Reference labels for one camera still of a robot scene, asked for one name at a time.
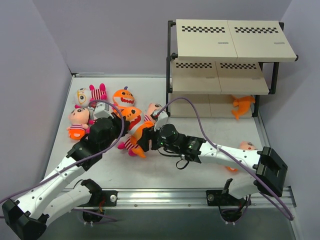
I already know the peach boy plush left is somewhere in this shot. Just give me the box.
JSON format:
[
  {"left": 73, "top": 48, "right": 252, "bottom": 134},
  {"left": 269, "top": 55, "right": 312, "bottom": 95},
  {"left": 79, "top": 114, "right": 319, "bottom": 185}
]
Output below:
[{"left": 66, "top": 107, "right": 90, "bottom": 140}]

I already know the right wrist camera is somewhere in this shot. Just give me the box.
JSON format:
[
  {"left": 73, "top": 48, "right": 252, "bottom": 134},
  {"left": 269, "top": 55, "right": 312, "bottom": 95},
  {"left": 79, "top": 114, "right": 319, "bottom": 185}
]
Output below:
[{"left": 151, "top": 109, "right": 169, "bottom": 132}]

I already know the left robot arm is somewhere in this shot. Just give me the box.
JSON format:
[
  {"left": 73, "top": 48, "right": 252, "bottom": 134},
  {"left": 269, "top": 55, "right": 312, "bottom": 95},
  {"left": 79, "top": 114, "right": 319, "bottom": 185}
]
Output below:
[{"left": 2, "top": 114, "right": 130, "bottom": 240}]

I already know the white pink glasses plush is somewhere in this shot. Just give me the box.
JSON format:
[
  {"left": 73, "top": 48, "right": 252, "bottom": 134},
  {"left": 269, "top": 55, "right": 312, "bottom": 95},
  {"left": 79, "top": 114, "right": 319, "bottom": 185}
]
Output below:
[
  {"left": 88, "top": 109, "right": 96, "bottom": 125},
  {"left": 117, "top": 136, "right": 138, "bottom": 157}
]

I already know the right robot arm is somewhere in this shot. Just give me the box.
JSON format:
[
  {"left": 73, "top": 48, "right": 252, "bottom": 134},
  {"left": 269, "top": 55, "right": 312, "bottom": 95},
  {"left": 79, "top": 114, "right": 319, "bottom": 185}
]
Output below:
[{"left": 137, "top": 123, "right": 288, "bottom": 205}]

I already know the orange shark plush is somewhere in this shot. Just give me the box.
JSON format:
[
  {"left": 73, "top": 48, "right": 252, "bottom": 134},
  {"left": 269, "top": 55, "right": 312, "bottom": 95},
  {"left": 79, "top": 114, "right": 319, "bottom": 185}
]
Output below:
[
  {"left": 112, "top": 86, "right": 136, "bottom": 112},
  {"left": 121, "top": 106, "right": 155, "bottom": 158},
  {"left": 231, "top": 95, "right": 256, "bottom": 120}
]

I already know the orange shark plush back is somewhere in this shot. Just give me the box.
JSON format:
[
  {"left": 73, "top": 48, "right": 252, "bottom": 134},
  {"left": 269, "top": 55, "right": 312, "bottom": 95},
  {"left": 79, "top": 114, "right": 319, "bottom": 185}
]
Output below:
[{"left": 112, "top": 86, "right": 136, "bottom": 112}]

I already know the white pink striped plush back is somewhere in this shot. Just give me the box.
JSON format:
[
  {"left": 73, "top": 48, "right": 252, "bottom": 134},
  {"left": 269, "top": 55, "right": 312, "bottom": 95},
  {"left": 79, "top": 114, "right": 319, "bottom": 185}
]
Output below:
[{"left": 73, "top": 83, "right": 108, "bottom": 109}]

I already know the cream black three-tier shelf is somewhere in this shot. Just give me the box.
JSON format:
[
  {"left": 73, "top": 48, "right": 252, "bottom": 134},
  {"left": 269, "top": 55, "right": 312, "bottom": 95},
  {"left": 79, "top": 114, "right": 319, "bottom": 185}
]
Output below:
[{"left": 165, "top": 19, "right": 299, "bottom": 118}]

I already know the peach boy plush centre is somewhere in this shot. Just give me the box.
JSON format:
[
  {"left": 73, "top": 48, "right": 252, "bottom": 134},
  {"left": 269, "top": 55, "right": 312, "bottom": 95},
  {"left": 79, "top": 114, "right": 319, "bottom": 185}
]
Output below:
[{"left": 144, "top": 103, "right": 163, "bottom": 127}]

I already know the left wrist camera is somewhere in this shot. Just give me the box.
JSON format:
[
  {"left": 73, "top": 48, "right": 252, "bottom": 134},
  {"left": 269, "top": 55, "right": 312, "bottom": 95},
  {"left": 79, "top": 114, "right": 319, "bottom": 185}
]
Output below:
[{"left": 93, "top": 101, "right": 112, "bottom": 120}]

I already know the aluminium front rail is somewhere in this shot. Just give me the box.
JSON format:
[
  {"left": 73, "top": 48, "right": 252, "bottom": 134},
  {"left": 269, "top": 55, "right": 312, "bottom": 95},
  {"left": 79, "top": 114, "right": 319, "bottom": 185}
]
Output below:
[{"left": 29, "top": 188, "right": 297, "bottom": 210}]

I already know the white pink glasses plush middle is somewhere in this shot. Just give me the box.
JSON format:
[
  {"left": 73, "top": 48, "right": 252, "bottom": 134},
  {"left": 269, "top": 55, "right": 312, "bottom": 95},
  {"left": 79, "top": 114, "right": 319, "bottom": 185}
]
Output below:
[{"left": 88, "top": 109, "right": 96, "bottom": 125}]

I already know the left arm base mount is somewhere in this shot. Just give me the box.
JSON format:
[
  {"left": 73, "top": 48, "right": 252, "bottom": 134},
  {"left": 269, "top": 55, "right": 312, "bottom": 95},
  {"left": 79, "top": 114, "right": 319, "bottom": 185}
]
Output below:
[{"left": 98, "top": 190, "right": 118, "bottom": 207}]

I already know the peach boy plush right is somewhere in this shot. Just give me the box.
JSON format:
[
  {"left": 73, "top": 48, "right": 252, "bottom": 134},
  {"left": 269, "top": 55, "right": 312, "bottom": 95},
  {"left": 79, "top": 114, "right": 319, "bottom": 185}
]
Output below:
[{"left": 226, "top": 141, "right": 258, "bottom": 173}]

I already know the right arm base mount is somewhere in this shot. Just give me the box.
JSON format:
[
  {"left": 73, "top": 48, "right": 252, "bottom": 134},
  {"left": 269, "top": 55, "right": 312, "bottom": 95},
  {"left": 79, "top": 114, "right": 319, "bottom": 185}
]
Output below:
[{"left": 205, "top": 189, "right": 225, "bottom": 207}]

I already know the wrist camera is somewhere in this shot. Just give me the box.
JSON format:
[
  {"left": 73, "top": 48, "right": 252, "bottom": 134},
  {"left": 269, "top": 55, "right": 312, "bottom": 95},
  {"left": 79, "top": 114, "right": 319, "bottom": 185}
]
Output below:
[
  {"left": 151, "top": 109, "right": 169, "bottom": 132},
  {"left": 93, "top": 101, "right": 112, "bottom": 120}
]

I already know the peach boy plush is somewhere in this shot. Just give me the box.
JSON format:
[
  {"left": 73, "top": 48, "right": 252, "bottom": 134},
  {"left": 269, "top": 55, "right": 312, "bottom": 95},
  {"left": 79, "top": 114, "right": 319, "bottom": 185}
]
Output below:
[
  {"left": 144, "top": 103, "right": 163, "bottom": 127},
  {"left": 66, "top": 107, "right": 90, "bottom": 140},
  {"left": 226, "top": 141, "right": 258, "bottom": 173}
]

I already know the white pink glasses plush front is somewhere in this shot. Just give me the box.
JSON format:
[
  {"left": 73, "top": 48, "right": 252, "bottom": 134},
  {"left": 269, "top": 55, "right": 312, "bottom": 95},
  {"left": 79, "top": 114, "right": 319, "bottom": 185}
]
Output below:
[{"left": 117, "top": 136, "right": 138, "bottom": 157}]

